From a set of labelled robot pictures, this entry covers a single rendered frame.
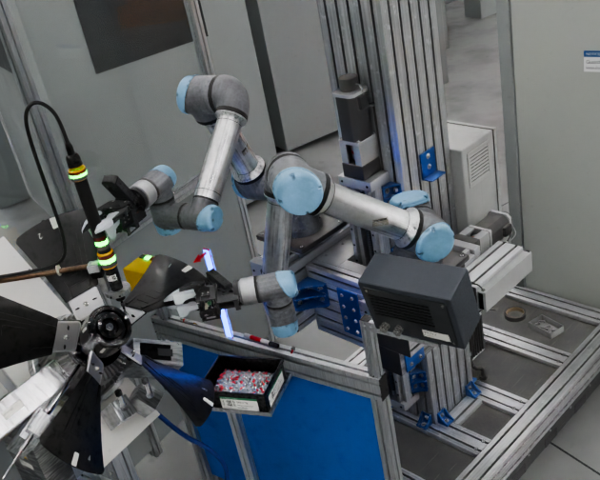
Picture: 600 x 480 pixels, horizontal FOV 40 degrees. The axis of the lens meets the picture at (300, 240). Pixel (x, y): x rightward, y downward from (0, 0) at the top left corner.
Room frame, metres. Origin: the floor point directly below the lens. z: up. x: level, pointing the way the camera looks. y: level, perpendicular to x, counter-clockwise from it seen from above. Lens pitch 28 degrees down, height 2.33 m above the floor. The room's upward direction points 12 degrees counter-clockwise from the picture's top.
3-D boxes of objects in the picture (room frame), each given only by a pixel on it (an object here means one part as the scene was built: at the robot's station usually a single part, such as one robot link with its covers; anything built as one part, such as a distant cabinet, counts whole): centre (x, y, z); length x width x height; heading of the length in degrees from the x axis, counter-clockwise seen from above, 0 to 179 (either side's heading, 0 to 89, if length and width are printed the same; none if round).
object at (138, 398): (1.88, 0.53, 0.91); 0.12 x 0.08 x 0.12; 50
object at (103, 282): (1.91, 0.51, 1.31); 0.09 x 0.07 x 0.10; 85
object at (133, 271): (2.37, 0.50, 1.02); 0.16 x 0.10 x 0.11; 50
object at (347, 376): (2.12, 0.20, 0.82); 0.90 x 0.04 x 0.08; 50
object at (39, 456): (1.95, 0.91, 0.73); 0.15 x 0.09 x 0.22; 50
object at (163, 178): (2.15, 0.36, 1.44); 0.11 x 0.08 x 0.09; 150
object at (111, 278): (1.91, 0.50, 1.46); 0.04 x 0.04 x 0.46
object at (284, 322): (1.92, 0.09, 1.08); 0.11 x 0.08 x 0.11; 8
